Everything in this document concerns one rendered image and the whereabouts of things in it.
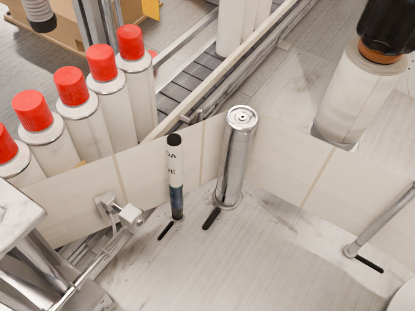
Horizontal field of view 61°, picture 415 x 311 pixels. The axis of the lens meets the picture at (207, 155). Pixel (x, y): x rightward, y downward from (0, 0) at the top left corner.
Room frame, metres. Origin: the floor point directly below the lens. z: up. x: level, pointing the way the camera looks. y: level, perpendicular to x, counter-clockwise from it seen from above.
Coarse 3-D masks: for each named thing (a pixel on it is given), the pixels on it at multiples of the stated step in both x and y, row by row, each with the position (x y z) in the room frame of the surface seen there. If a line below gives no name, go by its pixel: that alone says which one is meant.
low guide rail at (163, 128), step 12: (288, 0) 0.80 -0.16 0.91; (276, 12) 0.74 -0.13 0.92; (264, 24) 0.69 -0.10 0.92; (252, 36) 0.64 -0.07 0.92; (240, 48) 0.60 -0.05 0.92; (228, 60) 0.56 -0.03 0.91; (216, 72) 0.52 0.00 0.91; (204, 84) 0.49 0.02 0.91; (192, 96) 0.45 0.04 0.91; (180, 108) 0.42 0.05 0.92; (168, 120) 0.39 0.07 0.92; (156, 132) 0.36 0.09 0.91
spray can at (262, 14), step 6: (264, 0) 0.71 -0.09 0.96; (270, 0) 0.72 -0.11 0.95; (258, 6) 0.71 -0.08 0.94; (264, 6) 0.71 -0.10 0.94; (270, 6) 0.73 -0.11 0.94; (258, 12) 0.71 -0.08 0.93; (264, 12) 0.71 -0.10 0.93; (258, 18) 0.71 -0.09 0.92; (264, 18) 0.72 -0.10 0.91; (258, 24) 0.71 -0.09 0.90
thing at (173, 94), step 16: (272, 0) 0.85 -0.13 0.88; (208, 48) 0.64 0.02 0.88; (192, 64) 0.58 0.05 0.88; (208, 64) 0.58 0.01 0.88; (176, 80) 0.53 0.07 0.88; (192, 80) 0.53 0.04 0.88; (160, 96) 0.48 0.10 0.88; (176, 96) 0.48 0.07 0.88; (208, 96) 0.49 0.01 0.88; (160, 112) 0.44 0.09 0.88; (192, 112) 0.45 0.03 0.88; (176, 128) 0.40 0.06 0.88
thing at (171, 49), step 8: (216, 8) 0.66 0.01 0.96; (208, 16) 0.63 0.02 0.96; (216, 16) 0.64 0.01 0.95; (200, 24) 0.60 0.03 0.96; (208, 24) 0.62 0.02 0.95; (192, 32) 0.57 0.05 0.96; (176, 40) 0.54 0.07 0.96; (184, 40) 0.55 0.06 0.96; (168, 48) 0.52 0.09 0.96; (176, 48) 0.53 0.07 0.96; (160, 56) 0.49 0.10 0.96; (168, 56) 0.51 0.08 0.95; (160, 64) 0.49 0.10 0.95
